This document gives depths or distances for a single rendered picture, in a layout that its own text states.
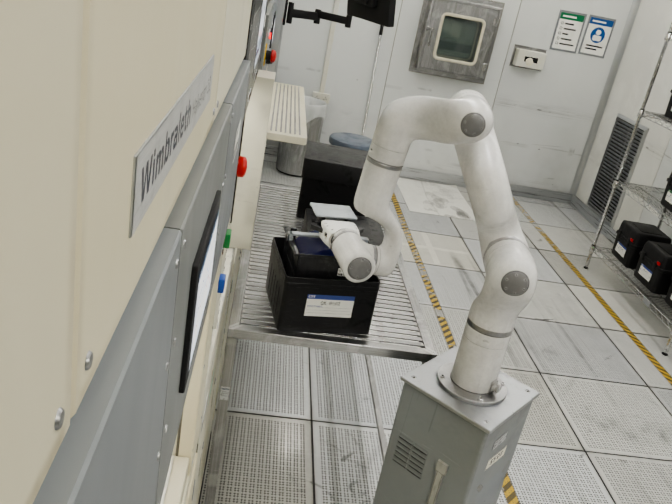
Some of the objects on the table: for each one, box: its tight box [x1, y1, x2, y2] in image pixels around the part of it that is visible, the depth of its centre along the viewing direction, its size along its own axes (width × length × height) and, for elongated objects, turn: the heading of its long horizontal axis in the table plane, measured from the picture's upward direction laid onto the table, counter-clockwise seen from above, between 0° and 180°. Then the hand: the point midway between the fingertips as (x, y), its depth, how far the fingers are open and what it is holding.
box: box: [296, 141, 368, 219], centre depth 285 cm, size 29×29×25 cm
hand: (332, 219), depth 196 cm, fingers open, 6 cm apart
